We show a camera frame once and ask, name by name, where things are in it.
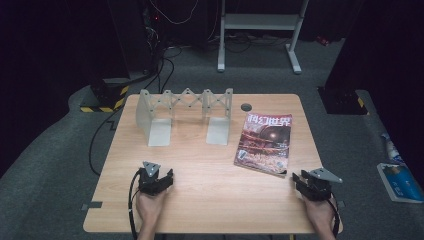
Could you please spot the black yellow striped base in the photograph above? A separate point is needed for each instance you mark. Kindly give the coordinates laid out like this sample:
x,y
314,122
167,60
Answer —
x,y
343,101
106,96

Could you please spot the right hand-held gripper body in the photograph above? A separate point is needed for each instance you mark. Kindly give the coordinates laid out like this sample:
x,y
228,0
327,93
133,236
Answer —
x,y
318,186

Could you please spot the small red floor item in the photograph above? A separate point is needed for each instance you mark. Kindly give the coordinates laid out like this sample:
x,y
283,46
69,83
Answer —
x,y
322,40

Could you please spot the white metal stand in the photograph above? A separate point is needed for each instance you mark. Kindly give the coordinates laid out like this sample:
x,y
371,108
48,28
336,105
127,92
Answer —
x,y
260,21

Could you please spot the grey expandable book rack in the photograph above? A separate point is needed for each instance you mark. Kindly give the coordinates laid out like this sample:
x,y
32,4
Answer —
x,y
158,130

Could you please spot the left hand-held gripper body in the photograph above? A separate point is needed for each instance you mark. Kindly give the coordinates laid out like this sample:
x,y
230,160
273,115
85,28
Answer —
x,y
150,181

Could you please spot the person's right hand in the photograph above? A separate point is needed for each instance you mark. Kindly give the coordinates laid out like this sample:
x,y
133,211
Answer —
x,y
318,213

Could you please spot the red magazine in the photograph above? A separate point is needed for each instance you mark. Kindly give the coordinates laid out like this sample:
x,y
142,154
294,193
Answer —
x,y
265,143

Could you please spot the round dark table grommet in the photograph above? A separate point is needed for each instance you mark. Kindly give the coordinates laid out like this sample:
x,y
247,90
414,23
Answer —
x,y
246,107

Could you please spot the blue and white box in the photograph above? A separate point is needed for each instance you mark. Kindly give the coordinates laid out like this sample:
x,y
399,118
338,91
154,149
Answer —
x,y
400,183

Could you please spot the dark equipment tower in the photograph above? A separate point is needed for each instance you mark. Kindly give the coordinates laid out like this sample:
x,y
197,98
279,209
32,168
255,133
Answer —
x,y
133,33

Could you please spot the person's left hand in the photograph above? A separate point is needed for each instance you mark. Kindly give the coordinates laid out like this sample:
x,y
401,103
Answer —
x,y
150,208

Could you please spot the grey tape strip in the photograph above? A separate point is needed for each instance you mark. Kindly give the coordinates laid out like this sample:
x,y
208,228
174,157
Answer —
x,y
93,205
340,204

